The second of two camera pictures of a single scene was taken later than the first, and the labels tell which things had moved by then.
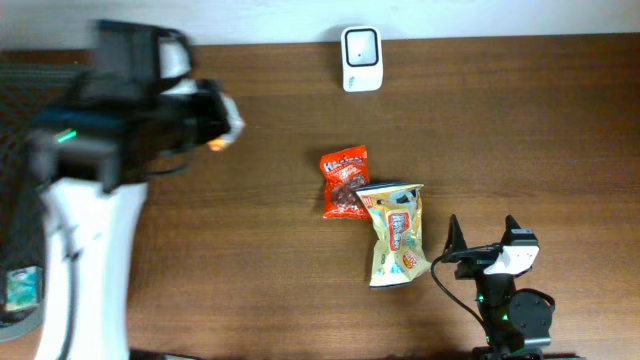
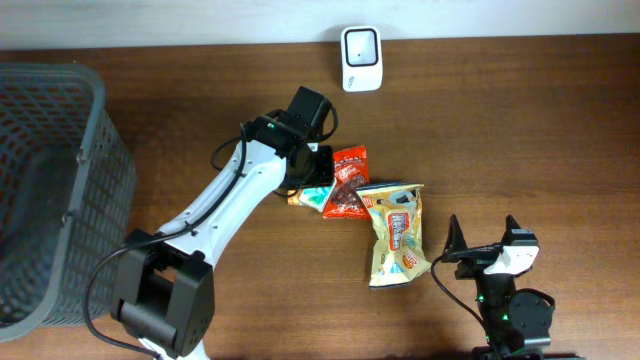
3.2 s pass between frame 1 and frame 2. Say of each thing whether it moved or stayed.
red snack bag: stayed
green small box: moved
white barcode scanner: stayed
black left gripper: moved
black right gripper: stayed
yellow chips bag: stayed
